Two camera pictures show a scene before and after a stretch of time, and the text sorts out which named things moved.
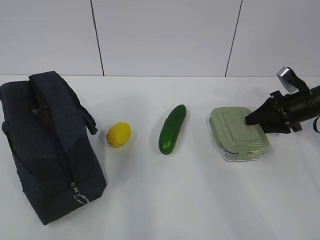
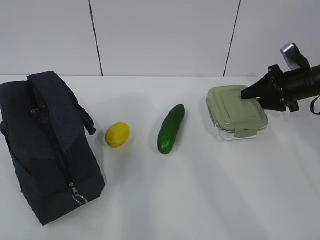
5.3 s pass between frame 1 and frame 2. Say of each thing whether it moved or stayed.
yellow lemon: stayed
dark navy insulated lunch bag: stayed
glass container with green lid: moved
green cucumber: stayed
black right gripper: moved
